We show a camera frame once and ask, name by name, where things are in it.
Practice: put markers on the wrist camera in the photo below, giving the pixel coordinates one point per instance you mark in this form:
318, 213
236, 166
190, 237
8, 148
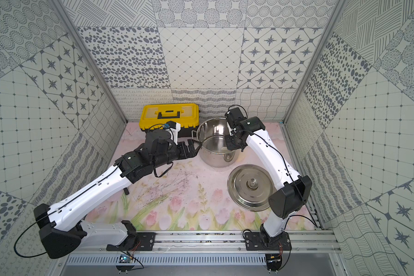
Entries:
235, 117
173, 128

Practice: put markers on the yellow and black toolbox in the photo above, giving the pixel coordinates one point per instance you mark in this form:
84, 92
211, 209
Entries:
186, 114

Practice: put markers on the stainless steel stock pot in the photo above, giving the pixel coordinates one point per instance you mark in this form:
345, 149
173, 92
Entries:
211, 134

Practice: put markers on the aluminium mounting rail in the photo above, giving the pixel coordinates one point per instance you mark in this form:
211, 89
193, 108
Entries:
231, 242

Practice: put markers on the small circuit board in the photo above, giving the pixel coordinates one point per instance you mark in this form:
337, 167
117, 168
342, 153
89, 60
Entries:
124, 264
273, 262

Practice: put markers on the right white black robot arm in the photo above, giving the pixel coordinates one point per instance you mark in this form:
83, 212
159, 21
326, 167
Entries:
292, 189

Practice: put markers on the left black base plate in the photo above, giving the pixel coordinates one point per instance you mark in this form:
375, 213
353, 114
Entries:
142, 241

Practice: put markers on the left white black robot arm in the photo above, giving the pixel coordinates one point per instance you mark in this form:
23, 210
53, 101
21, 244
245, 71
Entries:
62, 227

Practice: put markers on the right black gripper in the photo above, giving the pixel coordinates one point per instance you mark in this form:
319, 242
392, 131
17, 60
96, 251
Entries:
230, 145

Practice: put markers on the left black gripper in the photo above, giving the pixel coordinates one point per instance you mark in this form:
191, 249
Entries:
183, 150

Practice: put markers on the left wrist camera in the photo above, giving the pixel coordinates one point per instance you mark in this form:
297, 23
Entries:
173, 128

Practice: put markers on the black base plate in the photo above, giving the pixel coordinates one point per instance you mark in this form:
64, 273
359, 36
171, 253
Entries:
142, 241
256, 241

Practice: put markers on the stainless steel pot lid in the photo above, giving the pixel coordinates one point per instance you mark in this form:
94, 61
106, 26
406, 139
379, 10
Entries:
250, 187

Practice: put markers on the right small circuit board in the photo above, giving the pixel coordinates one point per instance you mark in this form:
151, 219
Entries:
273, 262

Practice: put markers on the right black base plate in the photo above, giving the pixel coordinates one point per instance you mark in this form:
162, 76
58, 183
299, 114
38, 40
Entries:
256, 241

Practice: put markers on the left small circuit board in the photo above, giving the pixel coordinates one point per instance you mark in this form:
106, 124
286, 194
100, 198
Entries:
124, 264

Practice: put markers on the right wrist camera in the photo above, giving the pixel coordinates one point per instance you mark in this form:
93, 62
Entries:
235, 117

